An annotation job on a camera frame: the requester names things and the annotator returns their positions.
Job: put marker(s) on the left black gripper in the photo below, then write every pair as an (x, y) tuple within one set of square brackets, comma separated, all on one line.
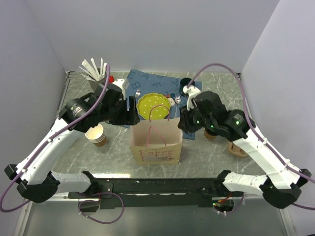
[(131, 117)]

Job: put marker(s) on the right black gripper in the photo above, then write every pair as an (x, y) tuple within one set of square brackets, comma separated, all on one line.
[(184, 121)]

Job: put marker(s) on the brown paper cup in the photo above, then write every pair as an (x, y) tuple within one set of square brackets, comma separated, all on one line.
[(209, 135)]

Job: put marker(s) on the pink paper gift bag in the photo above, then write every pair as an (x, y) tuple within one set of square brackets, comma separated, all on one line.
[(156, 142)]

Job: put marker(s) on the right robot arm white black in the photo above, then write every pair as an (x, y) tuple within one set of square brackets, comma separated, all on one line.
[(281, 184)]

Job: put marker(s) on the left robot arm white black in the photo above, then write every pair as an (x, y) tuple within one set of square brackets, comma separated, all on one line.
[(36, 180)]

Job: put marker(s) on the yellow-green dotted plate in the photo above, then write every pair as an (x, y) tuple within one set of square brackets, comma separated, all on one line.
[(153, 106)]

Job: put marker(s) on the silver spoon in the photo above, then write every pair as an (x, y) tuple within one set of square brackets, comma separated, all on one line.
[(177, 101)]

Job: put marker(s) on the silver fork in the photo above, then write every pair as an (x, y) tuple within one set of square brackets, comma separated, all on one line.
[(137, 94)]

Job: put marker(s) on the cartoon mouse figurine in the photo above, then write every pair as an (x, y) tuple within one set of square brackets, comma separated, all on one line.
[(171, 98)]

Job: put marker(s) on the dark green mug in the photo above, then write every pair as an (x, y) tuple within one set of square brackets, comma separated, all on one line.
[(183, 82)]

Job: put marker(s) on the stack of brown paper cups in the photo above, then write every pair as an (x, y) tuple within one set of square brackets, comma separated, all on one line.
[(96, 135)]

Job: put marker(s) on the grey straw holder cup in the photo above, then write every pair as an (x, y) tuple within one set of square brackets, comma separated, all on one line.
[(94, 83)]

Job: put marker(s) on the white wrapped straws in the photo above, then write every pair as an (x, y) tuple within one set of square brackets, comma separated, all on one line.
[(92, 72)]

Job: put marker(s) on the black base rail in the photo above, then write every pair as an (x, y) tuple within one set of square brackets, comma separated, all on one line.
[(153, 192)]

